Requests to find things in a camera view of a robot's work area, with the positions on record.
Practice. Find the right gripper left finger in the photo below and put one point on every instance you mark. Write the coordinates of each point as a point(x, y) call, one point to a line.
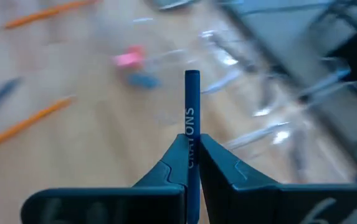
point(119, 208)

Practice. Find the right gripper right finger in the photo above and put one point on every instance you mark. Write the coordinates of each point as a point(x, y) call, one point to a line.
point(259, 205)

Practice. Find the orange pencil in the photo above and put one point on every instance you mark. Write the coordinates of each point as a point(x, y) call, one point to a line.
point(49, 12)
point(25, 124)

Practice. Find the blue eraser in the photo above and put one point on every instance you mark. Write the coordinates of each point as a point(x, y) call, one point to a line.
point(144, 81)

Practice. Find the pink eraser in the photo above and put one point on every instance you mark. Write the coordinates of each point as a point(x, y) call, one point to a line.
point(130, 59)

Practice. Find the red eraser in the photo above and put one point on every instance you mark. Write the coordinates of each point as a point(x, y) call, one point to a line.
point(136, 48)

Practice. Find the clear plastic bin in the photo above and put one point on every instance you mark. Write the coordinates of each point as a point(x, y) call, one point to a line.
point(172, 56)
point(259, 93)

